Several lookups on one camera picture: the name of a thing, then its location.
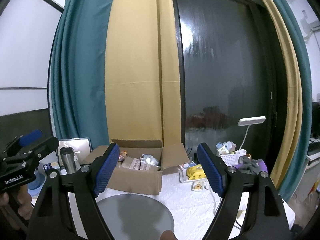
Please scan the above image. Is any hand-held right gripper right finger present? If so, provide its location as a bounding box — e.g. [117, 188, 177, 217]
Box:
[197, 142, 293, 240]

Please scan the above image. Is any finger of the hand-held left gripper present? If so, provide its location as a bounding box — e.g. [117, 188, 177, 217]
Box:
[15, 136, 60, 171]
[2, 129, 43, 153]

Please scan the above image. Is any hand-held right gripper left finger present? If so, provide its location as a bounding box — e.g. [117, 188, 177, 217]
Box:
[26, 142, 120, 240]

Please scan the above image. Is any brown cardboard box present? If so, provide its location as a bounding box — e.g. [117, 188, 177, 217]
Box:
[82, 139, 191, 196]

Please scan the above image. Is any blue cartoon snack packet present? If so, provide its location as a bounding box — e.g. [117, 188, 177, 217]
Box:
[141, 154, 160, 167]

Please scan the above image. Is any grey round tray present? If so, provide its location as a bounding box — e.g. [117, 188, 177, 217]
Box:
[96, 194, 175, 240]

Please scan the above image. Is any person's left hand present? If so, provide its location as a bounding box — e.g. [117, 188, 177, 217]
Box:
[0, 185, 33, 221]

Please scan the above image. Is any yellow cloth pouch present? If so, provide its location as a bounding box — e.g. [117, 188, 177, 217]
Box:
[186, 164, 207, 180]

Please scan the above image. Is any blue bowl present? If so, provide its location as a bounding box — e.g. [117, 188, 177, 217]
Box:
[27, 175, 46, 197]

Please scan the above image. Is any white woven basket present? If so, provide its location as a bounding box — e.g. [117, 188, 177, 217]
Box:
[216, 141, 247, 166]

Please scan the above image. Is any steel tumbler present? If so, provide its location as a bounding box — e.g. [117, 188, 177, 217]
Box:
[59, 147, 81, 174]

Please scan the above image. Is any grey tablet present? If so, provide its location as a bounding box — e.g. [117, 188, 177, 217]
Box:
[58, 137, 92, 167]

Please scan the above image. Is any purple cloth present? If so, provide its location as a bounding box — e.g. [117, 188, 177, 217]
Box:
[235, 159, 268, 174]

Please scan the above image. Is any white desk lamp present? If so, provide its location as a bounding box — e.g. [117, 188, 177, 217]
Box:
[238, 116, 266, 153]

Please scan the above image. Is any teal curtain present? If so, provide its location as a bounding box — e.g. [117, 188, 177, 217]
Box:
[49, 0, 118, 143]
[260, 0, 313, 200]

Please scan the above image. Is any yellow curtain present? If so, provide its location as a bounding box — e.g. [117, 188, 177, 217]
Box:
[105, 0, 187, 146]
[246, 0, 304, 180]

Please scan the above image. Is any dark glass door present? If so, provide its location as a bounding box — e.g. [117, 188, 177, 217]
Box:
[170, 0, 288, 155]

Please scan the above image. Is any dark monitor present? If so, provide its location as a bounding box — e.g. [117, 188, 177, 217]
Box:
[311, 101, 320, 140]

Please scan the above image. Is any white air conditioner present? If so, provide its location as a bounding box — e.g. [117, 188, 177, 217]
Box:
[300, 10, 320, 31]

